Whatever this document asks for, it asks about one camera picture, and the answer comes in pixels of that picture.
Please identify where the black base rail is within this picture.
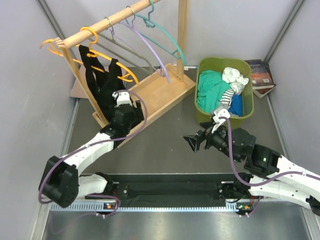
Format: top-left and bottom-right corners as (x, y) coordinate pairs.
(99, 172), (251, 207)

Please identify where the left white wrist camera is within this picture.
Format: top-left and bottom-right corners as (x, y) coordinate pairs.
(112, 90), (133, 107)

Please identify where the blue garment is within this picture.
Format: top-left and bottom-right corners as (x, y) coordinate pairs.
(228, 94), (243, 117)

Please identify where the striped garment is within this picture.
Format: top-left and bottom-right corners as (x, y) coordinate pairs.
(219, 88), (235, 108)

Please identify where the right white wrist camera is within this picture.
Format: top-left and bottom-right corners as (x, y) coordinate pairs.
(210, 106), (231, 134)

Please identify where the white marker pen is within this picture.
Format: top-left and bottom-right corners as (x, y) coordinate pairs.
(184, 66), (198, 71)

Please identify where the wooden clothes rack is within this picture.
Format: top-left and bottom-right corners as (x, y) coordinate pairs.
(53, 0), (197, 149)

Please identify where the teal garment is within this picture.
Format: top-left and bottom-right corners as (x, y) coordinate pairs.
(196, 70), (231, 114)

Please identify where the teal plastic hanger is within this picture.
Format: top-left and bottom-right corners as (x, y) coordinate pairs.
(126, 0), (187, 65)

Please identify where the white garment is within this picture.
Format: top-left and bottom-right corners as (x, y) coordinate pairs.
(222, 67), (249, 95)

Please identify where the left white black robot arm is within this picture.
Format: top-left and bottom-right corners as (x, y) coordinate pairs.
(38, 100), (148, 208)

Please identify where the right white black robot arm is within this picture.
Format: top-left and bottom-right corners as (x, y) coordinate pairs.
(183, 126), (320, 216)

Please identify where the purple plastic hanger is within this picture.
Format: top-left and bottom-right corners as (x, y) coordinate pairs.
(109, 22), (171, 84)

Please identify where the perforated cable duct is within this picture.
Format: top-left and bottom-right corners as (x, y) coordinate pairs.
(50, 201), (253, 213)

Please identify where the brown cardboard folder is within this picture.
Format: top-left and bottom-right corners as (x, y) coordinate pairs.
(70, 64), (130, 102)

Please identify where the lower paperback book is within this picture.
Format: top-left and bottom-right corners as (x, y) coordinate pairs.
(253, 85), (276, 99)

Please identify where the grey velvet hanger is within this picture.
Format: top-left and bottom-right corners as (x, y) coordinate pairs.
(97, 33), (154, 74)

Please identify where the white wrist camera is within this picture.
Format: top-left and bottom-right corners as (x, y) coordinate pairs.
(210, 106), (231, 134)
(112, 90), (133, 107)

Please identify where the black tank top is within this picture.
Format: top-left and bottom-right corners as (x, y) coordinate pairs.
(79, 45), (125, 121)

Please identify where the green plastic bin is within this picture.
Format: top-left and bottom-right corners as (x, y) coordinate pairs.
(194, 57), (254, 128)

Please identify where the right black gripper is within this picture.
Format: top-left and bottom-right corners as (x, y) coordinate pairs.
(183, 120), (241, 163)

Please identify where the dark hardcover book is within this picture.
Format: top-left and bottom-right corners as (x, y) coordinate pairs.
(245, 59), (275, 90)

